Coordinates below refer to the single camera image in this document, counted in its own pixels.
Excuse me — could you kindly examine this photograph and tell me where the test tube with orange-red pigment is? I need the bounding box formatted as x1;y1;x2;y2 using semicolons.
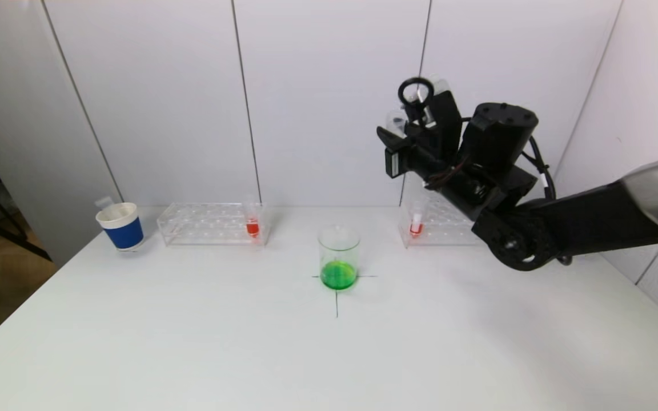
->
243;196;262;239

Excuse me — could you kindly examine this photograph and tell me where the white-labelled test tube red pigment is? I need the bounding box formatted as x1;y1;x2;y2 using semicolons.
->
410;197;428;238

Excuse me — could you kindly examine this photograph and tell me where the clear acrylic test tube rack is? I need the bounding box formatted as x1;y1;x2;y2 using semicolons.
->
158;203;270;247
398;188;484;249

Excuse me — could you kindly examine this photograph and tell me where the blue and white paper cup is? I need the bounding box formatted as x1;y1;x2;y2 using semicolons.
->
95;203;145;252

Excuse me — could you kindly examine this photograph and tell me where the test tube with yellow pigment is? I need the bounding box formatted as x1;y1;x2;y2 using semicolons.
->
386;108;410;136

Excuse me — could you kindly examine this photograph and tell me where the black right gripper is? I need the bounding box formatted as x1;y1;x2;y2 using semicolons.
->
376;125;467;196

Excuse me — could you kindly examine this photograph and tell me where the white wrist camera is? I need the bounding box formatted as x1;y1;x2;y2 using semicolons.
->
420;76;463;146

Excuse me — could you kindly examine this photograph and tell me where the clear glass beaker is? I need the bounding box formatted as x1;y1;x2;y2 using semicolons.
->
318;224;361;291

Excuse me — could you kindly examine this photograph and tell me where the black cable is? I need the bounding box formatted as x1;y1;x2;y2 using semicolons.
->
398;77;658;314

